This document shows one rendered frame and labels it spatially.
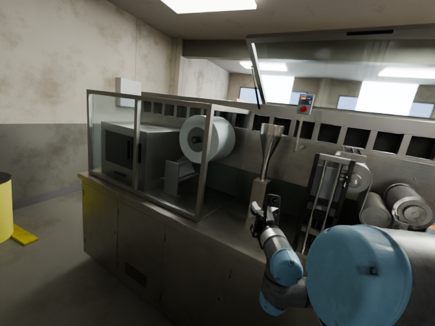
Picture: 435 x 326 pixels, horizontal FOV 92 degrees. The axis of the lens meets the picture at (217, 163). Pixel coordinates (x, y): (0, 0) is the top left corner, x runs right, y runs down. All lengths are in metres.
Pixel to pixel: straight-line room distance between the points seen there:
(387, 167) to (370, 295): 1.31
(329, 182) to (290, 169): 0.51
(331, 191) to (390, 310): 0.85
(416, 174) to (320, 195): 0.61
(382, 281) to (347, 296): 0.04
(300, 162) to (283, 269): 1.06
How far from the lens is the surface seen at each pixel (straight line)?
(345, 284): 0.29
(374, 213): 1.26
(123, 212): 1.77
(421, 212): 1.26
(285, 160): 1.57
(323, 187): 1.13
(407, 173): 1.57
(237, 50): 4.83
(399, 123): 1.54
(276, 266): 0.58
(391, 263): 0.29
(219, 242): 1.21
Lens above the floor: 1.58
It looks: 14 degrees down
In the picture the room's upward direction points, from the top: 8 degrees clockwise
